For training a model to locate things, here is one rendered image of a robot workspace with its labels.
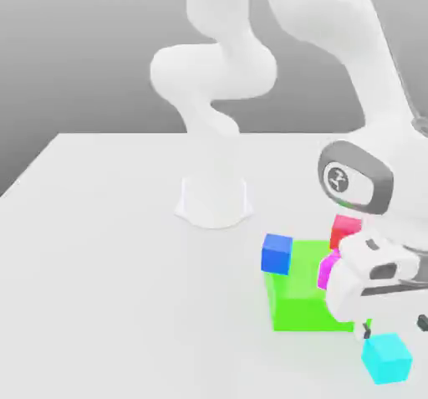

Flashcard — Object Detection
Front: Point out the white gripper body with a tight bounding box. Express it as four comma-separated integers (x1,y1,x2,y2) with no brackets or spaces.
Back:
325,258,428,325

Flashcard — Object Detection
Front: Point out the small cyan cube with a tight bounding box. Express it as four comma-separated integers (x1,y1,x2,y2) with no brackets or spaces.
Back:
360,331,415,386

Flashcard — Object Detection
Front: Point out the small magenta cube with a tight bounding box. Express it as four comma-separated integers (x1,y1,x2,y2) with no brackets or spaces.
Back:
316,248,343,290

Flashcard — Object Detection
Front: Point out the small red cube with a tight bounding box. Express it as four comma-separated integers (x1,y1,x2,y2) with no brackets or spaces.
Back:
329,214,363,252

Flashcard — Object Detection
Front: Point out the small blue cube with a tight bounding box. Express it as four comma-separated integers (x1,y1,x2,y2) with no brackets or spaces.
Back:
260,233,294,277

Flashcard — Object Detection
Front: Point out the large green box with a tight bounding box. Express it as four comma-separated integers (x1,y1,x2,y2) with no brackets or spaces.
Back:
263,239,373,334

